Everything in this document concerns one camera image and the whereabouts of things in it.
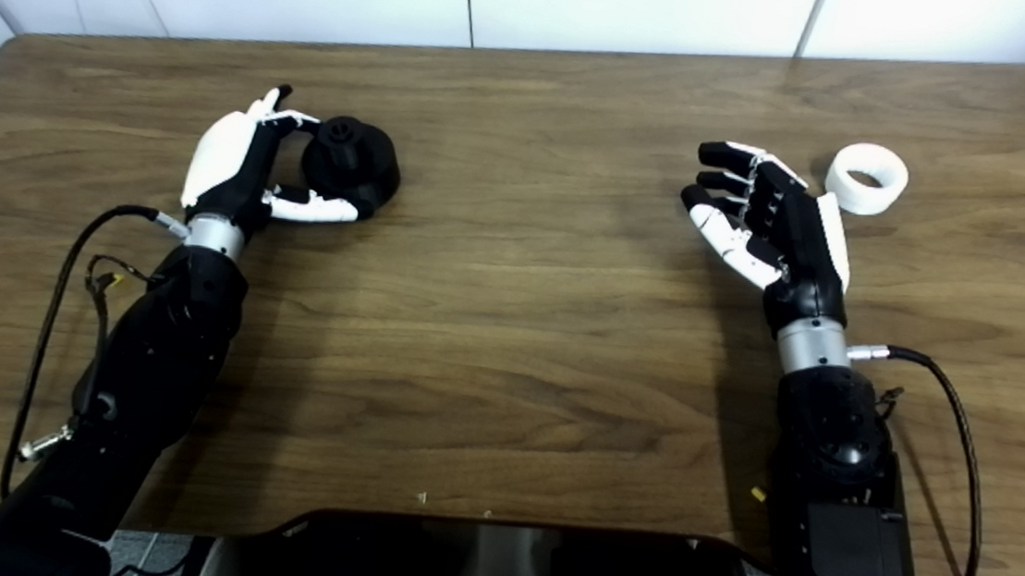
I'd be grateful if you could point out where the thin wire with yellow tag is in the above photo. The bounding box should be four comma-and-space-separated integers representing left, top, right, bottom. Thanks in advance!
78, 252, 159, 369

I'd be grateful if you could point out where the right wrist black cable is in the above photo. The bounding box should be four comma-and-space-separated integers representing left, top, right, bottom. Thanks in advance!
828, 341, 999, 576

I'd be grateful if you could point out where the round black plastic part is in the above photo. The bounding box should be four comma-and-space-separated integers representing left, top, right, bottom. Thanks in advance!
297, 112, 406, 221

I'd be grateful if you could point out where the white plastic ring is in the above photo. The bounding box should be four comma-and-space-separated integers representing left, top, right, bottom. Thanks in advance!
822, 140, 911, 219

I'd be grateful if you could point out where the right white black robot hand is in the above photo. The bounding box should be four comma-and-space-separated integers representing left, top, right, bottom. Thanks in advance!
669, 137, 862, 341

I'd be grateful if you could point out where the thin black wire loop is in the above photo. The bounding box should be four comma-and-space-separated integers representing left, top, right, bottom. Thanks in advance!
872, 385, 906, 421

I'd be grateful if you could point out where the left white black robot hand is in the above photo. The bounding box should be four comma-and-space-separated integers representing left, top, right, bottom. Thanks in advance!
177, 76, 371, 243

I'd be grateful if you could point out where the glossy black robot torso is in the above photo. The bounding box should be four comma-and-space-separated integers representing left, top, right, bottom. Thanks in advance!
195, 493, 778, 576

